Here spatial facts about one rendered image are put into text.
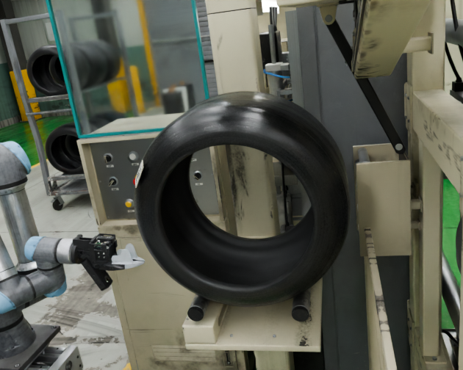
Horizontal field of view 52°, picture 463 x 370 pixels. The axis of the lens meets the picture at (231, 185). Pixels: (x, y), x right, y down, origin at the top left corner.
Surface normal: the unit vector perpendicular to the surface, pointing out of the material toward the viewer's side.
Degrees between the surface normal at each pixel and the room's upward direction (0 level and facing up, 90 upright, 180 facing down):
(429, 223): 90
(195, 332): 90
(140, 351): 90
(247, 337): 0
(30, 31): 90
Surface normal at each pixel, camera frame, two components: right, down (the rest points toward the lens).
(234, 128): -0.18, 0.16
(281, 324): -0.13, -0.94
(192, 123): -0.42, -0.43
